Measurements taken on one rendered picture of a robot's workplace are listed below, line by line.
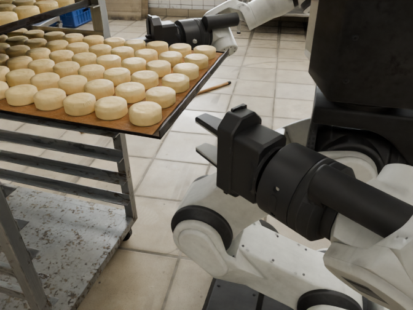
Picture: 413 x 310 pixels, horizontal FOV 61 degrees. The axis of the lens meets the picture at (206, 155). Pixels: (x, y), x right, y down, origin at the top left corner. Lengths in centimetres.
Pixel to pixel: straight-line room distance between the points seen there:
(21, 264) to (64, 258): 37
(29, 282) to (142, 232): 63
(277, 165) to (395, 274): 15
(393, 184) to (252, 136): 15
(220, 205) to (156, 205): 84
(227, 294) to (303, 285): 24
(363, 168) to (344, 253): 28
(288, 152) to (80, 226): 102
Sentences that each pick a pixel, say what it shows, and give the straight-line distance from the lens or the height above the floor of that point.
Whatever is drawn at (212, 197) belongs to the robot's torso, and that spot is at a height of 55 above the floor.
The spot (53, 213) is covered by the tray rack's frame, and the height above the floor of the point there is 15.
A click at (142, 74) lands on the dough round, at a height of 79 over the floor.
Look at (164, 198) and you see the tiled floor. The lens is 158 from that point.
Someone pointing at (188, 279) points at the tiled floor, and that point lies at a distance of 128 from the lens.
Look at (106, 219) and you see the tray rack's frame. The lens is 131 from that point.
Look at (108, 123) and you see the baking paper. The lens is 55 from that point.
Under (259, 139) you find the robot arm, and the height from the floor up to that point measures 82.
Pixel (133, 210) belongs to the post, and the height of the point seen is 18.
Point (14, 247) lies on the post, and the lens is 83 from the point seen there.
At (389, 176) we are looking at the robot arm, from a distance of 37.
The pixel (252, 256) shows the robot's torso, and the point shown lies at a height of 40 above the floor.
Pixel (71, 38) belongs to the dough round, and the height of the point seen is 79.
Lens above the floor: 102
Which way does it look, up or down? 34 degrees down
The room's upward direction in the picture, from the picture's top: straight up
